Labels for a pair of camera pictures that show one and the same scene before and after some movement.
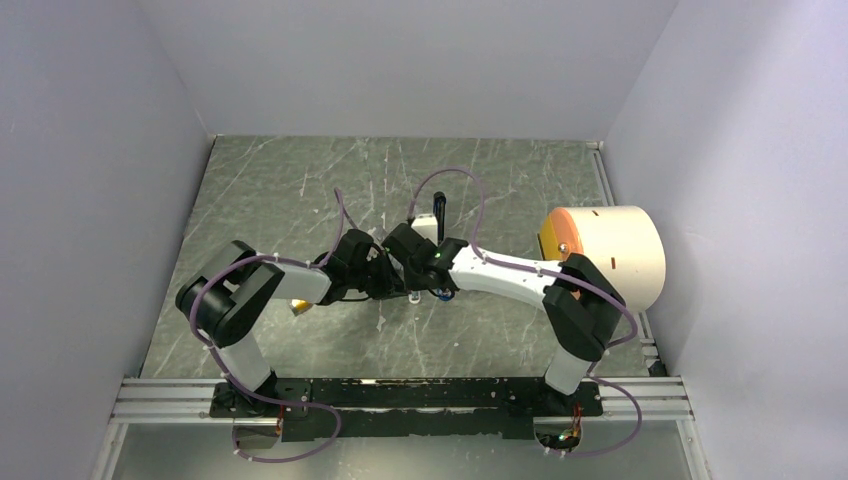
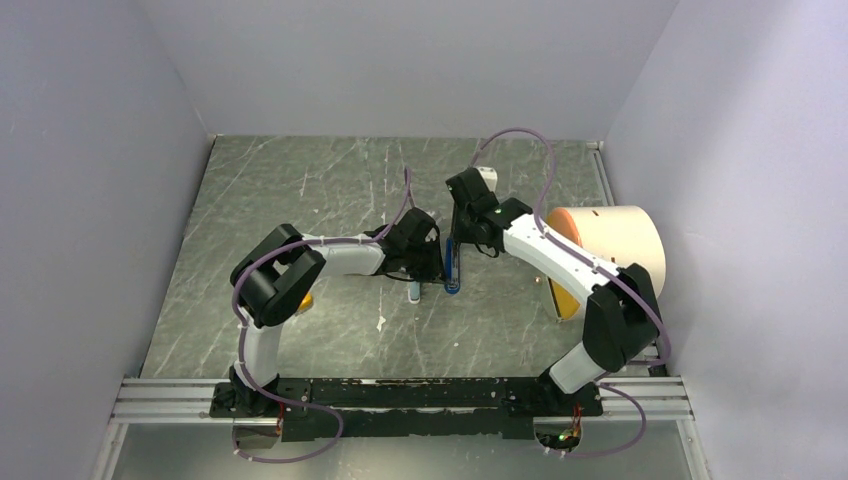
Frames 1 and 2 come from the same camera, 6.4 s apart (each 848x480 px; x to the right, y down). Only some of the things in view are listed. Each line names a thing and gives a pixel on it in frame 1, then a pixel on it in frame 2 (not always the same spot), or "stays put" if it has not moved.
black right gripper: x=412 y=283 to x=460 y=235
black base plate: x=364 y=408 stays put
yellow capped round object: x=298 y=306 stays put
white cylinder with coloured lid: x=624 y=243 stays put
